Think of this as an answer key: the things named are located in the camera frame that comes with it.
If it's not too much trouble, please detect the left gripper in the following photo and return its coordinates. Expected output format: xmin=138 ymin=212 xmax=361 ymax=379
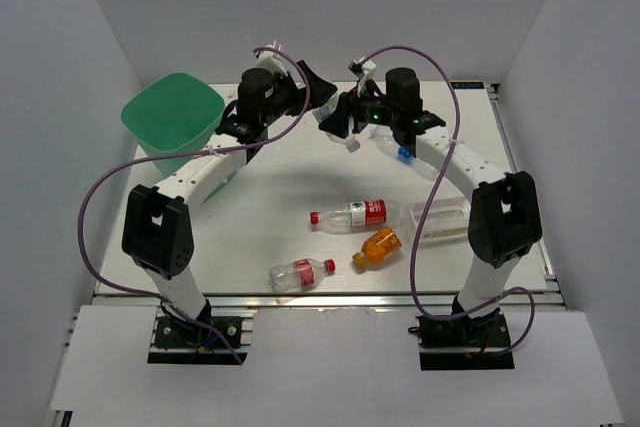
xmin=260 ymin=61 xmax=337 ymax=127

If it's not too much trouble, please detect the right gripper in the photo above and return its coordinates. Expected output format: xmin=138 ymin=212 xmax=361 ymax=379
xmin=317 ymin=80 xmax=398 ymax=141

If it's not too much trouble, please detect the green blue label bottle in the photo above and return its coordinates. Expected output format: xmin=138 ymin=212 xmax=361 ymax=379
xmin=312 ymin=95 xmax=360 ymax=153

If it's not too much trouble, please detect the clear bottle blue label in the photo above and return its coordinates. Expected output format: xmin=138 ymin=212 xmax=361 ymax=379
xmin=369 ymin=126 xmax=437 ymax=180

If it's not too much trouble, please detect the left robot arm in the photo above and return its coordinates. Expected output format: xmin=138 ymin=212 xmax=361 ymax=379
xmin=122 ymin=61 xmax=337 ymax=346

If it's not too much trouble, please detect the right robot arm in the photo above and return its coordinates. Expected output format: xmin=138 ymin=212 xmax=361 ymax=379
xmin=319 ymin=61 xmax=542 ymax=346

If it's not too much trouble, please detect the green plastic bin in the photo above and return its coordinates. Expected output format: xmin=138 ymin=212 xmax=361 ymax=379
xmin=121 ymin=73 xmax=246 ymax=210

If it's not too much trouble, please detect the large red label bottle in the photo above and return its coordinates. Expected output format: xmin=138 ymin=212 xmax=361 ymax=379
xmin=309 ymin=199 xmax=404 ymax=234

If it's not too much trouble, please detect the orange juice bottle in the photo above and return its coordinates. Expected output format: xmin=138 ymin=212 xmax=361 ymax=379
xmin=352 ymin=227 xmax=402 ymax=270

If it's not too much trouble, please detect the large clear bottle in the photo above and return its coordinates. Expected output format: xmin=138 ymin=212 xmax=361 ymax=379
xmin=399 ymin=197 xmax=471 ymax=243

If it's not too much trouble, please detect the small red label bottle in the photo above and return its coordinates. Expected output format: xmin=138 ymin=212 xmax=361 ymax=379
xmin=269 ymin=258 xmax=336 ymax=292

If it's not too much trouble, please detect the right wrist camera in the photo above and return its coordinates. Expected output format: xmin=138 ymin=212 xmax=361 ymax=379
xmin=348 ymin=57 xmax=377 ymax=96

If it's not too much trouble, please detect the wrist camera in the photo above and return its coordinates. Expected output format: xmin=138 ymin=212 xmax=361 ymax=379
xmin=348 ymin=57 xmax=377 ymax=96
xmin=254 ymin=39 xmax=290 ymax=82

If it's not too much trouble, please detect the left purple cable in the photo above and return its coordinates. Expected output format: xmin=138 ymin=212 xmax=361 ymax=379
xmin=77 ymin=45 xmax=312 ymax=364

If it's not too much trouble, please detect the purple cable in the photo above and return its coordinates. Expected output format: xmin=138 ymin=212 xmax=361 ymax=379
xmin=77 ymin=45 xmax=312 ymax=364
xmin=349 ymin=44 xmax=536 ymax=361

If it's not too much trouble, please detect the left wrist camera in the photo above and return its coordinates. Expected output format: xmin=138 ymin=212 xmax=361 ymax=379
xmin=254 ymin=39 xmax=290 ymax=82

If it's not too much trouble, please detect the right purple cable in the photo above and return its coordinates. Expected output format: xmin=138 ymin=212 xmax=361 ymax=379
xmin=349 ymin=44 xmax=536 ymax=361

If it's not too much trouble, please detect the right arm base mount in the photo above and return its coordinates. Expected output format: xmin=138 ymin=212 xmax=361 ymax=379
xmin=408 ymin=311 xmax=515 ymax=372

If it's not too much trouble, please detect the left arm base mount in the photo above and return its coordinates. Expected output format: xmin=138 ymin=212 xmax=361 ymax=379
xmin=147 ymin=310 xmax=253 ymax=366

